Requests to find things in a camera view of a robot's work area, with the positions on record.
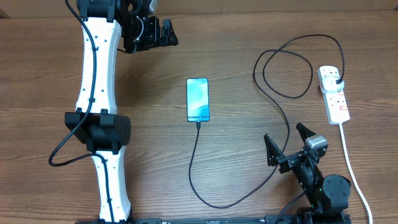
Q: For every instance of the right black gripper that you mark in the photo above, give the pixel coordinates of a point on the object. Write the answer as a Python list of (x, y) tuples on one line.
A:
[(273, 152)]

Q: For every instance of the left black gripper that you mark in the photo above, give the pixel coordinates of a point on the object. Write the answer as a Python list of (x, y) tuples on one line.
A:
[(154, 39)]

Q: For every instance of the Samsung Galaxy smartphone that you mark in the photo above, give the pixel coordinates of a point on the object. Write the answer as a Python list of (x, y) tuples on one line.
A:
[(198, 104)]

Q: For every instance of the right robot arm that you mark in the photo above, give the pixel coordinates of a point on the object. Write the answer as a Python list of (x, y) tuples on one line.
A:
[(324, 199)]

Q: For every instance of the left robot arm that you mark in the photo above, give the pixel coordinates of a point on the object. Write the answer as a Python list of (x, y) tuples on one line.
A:
[(110, 27)]

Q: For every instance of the white USB charger plug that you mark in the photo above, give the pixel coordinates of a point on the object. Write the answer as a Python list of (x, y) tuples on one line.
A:
[(331, 84)]

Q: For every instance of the white power strip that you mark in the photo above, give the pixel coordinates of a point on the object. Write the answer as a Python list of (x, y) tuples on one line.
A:
[(335, 103)]

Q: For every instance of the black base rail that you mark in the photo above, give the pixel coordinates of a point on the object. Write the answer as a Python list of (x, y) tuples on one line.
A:
[(211, 221)]

